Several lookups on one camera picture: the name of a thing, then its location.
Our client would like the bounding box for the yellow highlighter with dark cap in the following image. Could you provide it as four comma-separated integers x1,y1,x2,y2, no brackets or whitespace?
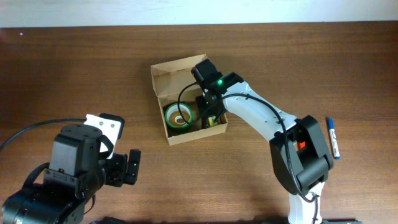
207,116,219,128

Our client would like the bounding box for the green tape roll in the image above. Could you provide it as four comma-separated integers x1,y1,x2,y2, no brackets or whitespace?
165,103,193,129

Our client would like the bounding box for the yellow clear tape roll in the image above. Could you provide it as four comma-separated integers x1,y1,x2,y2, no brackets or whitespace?
168,111,190,128

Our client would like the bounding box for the brown cardboard box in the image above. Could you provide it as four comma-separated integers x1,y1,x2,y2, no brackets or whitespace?
150,54,228,146

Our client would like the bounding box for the orange utility knife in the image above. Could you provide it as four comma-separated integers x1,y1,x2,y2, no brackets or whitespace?
298,141,306,149

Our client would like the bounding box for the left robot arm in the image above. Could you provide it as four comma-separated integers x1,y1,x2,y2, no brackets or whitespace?
1,113,141,223

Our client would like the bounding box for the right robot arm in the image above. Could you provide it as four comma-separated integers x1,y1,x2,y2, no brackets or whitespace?
191,59,334,223

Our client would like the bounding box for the blue whiteboard marker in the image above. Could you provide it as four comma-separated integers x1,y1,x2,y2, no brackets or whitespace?
326,118,340,159

